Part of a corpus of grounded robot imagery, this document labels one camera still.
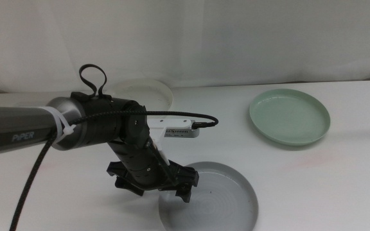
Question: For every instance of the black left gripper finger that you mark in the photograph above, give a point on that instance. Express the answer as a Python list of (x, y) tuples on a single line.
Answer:
[(130, 187), (184, 192)]

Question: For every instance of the grey shallow bowl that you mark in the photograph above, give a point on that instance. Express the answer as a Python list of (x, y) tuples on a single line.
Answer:
[(223, 205)]

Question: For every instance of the white shallow bowl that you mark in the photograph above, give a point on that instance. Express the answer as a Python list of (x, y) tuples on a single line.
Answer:
[(146, 93)]

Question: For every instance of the pale green shallow bowl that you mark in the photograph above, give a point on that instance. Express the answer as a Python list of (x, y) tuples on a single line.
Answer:
[(289, 117)]

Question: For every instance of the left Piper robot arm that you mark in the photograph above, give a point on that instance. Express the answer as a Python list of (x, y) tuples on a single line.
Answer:
[(21, 125)]

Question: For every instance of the white zip tie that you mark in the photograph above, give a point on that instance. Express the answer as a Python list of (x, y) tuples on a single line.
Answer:
[(61, 123)]

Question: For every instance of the white backdrop curtain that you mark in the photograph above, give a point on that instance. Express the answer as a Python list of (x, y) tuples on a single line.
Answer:
[(236, 38)]

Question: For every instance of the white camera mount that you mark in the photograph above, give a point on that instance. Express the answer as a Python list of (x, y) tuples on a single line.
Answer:
[(169, 123)]

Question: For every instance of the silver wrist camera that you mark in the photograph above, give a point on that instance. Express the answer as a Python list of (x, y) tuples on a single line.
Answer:
[(181, 133)]

